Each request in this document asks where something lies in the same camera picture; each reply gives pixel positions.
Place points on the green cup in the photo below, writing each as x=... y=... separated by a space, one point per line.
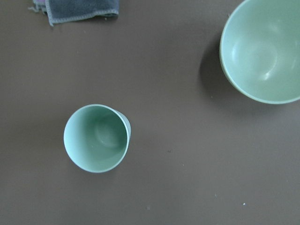
x=96 y=138

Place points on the green bowl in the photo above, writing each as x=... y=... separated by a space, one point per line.
x=259 y=50

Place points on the grey cloth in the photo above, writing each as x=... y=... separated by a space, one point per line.
x=63 y=11

